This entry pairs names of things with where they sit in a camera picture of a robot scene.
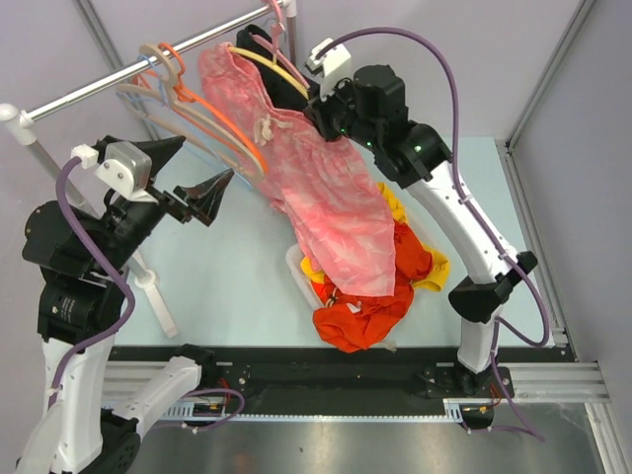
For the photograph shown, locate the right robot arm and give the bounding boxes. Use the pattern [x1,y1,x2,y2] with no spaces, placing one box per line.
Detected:
[304,65,537,396]

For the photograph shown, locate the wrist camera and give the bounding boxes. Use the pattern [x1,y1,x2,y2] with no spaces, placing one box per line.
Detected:
[71,141,157,203]
[305,38,353,101]

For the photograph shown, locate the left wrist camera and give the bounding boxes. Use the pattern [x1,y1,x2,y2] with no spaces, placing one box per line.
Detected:
[71,141,157,203]

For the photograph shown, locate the orange shorts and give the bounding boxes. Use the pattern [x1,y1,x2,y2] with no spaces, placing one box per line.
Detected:
[313,222,435,354]

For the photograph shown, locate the white cable duct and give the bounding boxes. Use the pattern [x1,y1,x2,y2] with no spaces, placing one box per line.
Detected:
[162,398,500,424]

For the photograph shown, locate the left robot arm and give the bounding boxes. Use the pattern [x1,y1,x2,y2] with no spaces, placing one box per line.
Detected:
[16,136,245,473]

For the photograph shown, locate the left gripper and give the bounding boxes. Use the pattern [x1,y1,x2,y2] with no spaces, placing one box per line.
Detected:
[92,133,234,272]

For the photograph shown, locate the metal clothes rail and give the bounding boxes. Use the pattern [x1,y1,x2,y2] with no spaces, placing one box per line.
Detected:
[1,1,297,140]

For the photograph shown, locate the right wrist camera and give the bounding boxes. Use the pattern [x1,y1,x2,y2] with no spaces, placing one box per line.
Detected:
[305,38,353,101]

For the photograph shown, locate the dark navy shorts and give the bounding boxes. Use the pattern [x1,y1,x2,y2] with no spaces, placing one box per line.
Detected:
[236,25,316,112]

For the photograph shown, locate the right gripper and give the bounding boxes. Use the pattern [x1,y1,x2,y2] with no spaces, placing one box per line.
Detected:
[304,71,380,151]

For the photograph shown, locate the orange hanger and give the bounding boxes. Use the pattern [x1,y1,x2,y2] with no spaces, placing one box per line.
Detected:
[139,43,268,181]

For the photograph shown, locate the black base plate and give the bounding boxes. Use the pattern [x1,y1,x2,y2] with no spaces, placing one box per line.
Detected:
[108,345,579,426]

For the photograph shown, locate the yellow shorts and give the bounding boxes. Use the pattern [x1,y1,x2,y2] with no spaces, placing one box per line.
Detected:
[300,182,450,299]

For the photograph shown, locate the pink hanger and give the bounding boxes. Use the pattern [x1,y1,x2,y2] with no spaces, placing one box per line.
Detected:
[251,1,300,72]

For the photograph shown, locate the pink patterned shorts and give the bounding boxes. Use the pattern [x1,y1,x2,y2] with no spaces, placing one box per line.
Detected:
[197,42,396,296]

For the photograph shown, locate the beige hanger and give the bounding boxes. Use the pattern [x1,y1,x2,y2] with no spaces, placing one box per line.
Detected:
[116,42,268,182]

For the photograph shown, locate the yellow hanger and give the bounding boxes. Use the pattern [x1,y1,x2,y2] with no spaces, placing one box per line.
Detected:
[228,46,309,99]

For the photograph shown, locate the blue wire hanger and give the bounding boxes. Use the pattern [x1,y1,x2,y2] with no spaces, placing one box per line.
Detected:
[114,53,248,179]

